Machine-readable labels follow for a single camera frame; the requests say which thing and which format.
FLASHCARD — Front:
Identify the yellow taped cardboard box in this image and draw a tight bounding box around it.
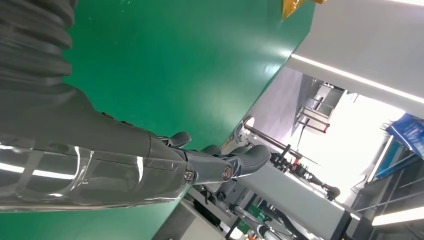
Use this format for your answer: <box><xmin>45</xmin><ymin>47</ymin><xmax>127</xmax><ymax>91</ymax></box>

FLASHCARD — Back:
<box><xmin>281</xmin><ymin>0</ymin><xmax>328</xmax><ymax>21</ymax></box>

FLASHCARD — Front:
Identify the metal rack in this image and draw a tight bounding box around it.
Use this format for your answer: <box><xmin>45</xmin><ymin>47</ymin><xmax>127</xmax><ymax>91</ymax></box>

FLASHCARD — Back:
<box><xmin>295</xmin><ymin>82</ymin><xmax>346</xmax><ymax>134</ymax></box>

